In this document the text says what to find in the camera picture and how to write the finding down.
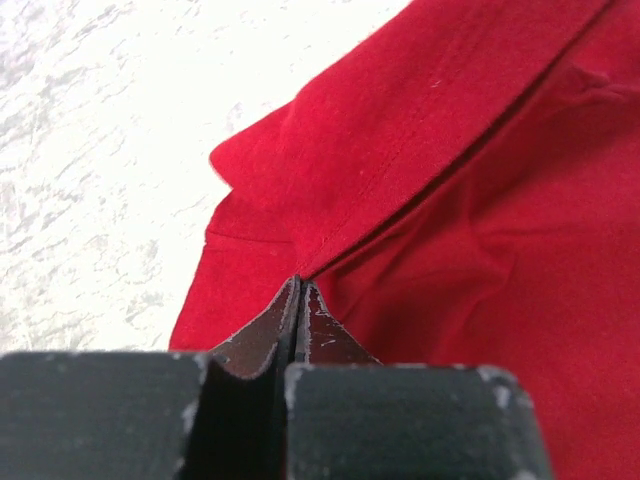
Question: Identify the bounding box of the red t shirt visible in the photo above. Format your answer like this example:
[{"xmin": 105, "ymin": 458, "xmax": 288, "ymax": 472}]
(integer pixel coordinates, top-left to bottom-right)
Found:
[{"xmin": 169, "ymin": 1, "xmax": 639, "ymax": 479}]

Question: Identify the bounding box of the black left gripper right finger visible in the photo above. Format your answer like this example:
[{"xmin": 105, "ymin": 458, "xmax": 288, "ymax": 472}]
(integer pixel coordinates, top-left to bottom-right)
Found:
[{"xmin": 284, "ymin": 283, "xmax": 553, "ymax": 479}]

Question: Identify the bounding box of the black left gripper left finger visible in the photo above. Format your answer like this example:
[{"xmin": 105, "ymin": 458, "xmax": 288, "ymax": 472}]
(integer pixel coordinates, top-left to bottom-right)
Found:
[{"xmin": 1, "ymin": 278, "xmax": 300, "ymax": 479}]

